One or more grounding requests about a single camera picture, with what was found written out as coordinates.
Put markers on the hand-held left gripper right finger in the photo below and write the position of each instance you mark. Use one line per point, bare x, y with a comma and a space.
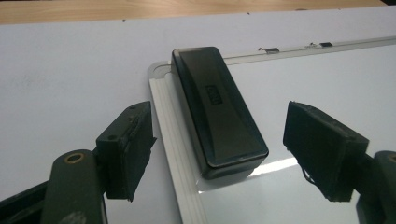
323, 149

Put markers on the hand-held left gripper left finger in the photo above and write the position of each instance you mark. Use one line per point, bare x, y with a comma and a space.
124, 155

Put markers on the black whiteboard eraser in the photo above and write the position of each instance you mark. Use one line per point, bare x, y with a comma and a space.
218, 112

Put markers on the silver framed whiteboard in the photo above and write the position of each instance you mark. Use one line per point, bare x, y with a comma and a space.
311, 87

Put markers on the small metal hanger clip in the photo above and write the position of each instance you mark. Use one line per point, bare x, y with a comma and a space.
323, 44

